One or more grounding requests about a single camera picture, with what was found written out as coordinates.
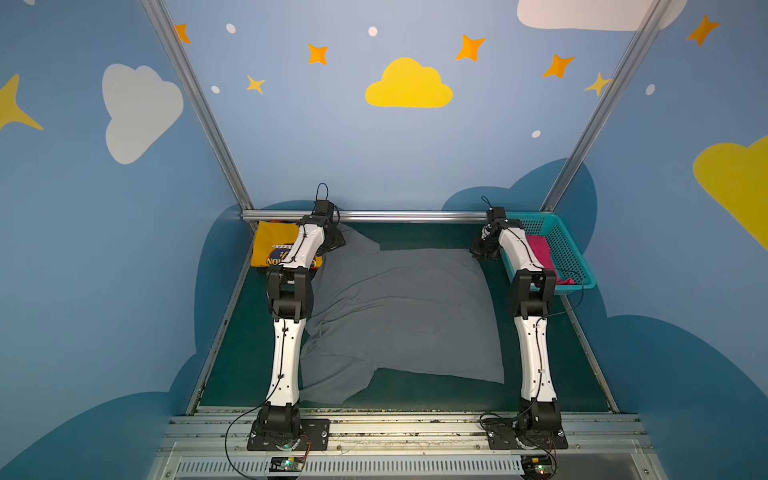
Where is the magenta t-shirt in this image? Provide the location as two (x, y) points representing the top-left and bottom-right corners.
(526, 235), (575, 285)

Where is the aluminium back rail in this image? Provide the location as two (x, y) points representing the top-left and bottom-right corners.
(241, 209), (511, 224)

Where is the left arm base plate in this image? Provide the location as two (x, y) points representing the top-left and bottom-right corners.
(246, 418), (331, 452)

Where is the folded yellow t-shirt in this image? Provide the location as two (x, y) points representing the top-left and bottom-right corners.
(250, 222), (325, 269)

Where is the left controller board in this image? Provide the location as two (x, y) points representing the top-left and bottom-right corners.
(269, 457), (305, 474)

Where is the right aluminium post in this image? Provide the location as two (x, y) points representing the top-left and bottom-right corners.
(539, 0), (673, 213)

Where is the aluminium post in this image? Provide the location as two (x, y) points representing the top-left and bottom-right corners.
(539, 0), (673, 213)
(141, 0), (253, 211)

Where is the left aluminium post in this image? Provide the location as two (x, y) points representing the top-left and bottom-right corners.
(141, 0), (253, 211)

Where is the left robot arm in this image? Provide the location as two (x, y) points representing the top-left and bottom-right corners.
(257, 213), (345, 443)

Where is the front aluminium rail bed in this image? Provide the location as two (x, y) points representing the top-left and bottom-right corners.
(148, 407), (667, 479)

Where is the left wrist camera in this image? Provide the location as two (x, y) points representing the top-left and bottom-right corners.
(310, 200), (338, 226)

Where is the controller board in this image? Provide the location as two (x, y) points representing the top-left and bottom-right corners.
(521, 456), (557, 480)
(269, 457), (305, 474)

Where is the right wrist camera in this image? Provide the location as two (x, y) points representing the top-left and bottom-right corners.
(482, 206), (508, 238)

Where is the right controller board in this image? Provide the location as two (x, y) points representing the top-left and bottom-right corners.
(521, 456), (557, 480)

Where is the grey t-shirt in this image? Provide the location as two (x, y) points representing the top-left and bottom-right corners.
(300, 226), (505, 404)

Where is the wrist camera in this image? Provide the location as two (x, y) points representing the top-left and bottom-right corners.
(482, 206), (508, 238)
(310, 200), (338, 226)

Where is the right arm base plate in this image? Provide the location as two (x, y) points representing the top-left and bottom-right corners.
(479, 416), (569, 450)

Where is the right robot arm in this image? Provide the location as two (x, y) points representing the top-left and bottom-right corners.
(470, 208), (562, 445)

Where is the teal plastic basket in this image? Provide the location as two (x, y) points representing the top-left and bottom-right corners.
(507, 212), (597, 295)

